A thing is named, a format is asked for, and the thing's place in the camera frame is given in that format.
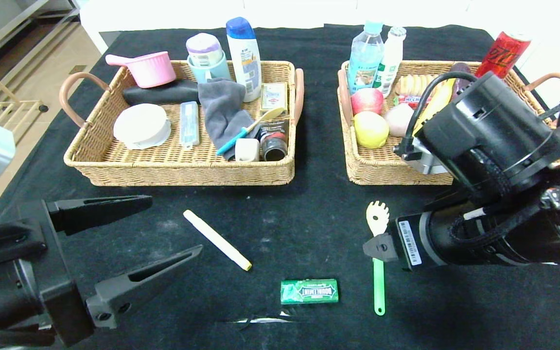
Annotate yellow lemon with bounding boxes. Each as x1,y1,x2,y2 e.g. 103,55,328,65
353,111,389,149

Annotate purple eggplant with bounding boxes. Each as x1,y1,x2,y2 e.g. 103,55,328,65
450,62,472,86

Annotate black right camera cable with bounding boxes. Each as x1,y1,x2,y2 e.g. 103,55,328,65
397,71,479,159

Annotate white shampoo bottle blue cap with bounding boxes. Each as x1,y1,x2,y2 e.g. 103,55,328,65
226,17,262,103

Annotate green gum pack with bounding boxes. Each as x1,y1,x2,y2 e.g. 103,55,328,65
280,279,339,305

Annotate yellow banana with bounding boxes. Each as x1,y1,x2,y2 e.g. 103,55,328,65
414,79,456,135

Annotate red apple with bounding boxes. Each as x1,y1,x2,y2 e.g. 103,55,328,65
351,87,384,115

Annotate wooden rolling rack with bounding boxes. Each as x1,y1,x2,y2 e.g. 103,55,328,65
0,52,49,146

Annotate small printed card box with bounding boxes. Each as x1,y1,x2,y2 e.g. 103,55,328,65
260,83,289,116

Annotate clear plastic case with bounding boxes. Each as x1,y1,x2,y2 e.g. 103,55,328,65
179,101,200,149

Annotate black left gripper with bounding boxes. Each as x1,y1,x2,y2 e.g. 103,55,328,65
0,194,204,349

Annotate black red cylinder can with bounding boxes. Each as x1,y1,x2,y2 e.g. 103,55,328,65
260,119,290,162

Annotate small white cup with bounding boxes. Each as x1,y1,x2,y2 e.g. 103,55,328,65
235,138,261,162

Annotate beige spoon blue handle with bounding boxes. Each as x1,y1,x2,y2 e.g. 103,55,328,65
216,107,285,157

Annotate white milk bottle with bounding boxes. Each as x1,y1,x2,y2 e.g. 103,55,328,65
376,27,407,98

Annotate pink ribbed saucepan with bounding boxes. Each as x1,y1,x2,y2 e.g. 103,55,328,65
105,51,177,89

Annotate black pouch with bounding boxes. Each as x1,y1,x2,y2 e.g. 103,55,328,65
122,79,200,106

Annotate teal cup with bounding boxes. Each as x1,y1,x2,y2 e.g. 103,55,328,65
187,51,232,84

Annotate red drink can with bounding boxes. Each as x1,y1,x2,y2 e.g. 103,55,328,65
474,32,532,79

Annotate white marker yellow tip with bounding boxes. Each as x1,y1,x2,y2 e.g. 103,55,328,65
183,210,253,272

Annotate pale purple ball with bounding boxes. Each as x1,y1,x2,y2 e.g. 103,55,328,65
384,103,415,138

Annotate white round container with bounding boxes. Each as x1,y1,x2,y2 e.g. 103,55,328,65
113,103,172,150

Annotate cream pasta spoon green handle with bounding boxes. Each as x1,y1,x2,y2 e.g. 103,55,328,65
366,201,390,316

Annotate clear water bottle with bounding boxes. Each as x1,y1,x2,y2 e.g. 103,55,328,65
347,19,385,95

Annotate rectangular wicker basket brown handles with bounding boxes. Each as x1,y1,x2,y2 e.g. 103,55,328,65
59,60,305,187
337,60,560,186

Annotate purple bag roll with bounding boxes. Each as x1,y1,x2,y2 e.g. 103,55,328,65
186,33,224,68

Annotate grey towel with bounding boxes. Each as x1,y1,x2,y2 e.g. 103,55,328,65
197,79,260,161

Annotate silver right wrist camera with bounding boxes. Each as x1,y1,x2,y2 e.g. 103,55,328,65
396,136,452,175

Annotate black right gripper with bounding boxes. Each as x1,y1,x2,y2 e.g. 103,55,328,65
362,211,449,272

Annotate black table cloth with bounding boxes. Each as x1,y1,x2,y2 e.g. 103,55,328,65
0,24,560,350

